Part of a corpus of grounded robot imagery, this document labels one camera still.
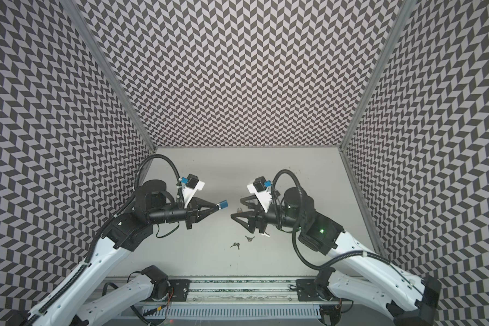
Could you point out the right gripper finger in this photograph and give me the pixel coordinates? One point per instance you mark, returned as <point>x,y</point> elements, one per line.
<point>251,200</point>
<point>245,219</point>

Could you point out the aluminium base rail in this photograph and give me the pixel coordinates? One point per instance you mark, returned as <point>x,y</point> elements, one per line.
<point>249,298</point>

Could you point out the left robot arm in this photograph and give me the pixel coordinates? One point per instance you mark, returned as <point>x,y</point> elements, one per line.
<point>151,204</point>

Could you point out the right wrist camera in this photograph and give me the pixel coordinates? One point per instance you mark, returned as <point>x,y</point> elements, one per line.
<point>261,189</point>

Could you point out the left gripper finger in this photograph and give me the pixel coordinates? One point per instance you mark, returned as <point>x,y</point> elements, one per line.
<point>201,214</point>
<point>200,204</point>

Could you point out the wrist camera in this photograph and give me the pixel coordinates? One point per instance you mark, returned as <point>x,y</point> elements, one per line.
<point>189,186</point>
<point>261,189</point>

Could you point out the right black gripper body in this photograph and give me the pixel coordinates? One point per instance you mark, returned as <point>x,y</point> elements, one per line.
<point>257,218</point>

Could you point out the blue padlock with keys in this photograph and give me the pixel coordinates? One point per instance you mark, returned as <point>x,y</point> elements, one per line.
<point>222,205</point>

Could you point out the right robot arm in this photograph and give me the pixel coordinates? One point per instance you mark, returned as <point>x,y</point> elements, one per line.
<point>353,271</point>

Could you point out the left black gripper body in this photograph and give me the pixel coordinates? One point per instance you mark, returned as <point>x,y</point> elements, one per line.
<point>191,215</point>

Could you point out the blue padlock key set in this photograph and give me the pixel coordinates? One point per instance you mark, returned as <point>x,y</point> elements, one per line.
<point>237,245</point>

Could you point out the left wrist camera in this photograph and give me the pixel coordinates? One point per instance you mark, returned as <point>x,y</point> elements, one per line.
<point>189,186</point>

